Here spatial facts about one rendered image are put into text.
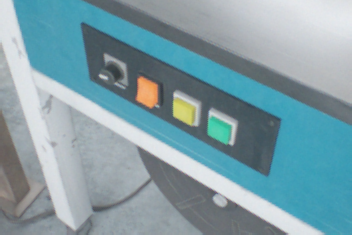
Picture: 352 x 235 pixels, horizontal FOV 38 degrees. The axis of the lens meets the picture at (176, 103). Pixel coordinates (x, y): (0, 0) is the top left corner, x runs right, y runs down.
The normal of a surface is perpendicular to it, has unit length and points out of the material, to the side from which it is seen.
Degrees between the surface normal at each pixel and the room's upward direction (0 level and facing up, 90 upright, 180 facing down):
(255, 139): 90
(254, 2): 0
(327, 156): 90
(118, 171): 0
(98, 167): 0
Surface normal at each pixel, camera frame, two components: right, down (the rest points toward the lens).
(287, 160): -0.59, 0.59
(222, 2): 0.00, -0.69
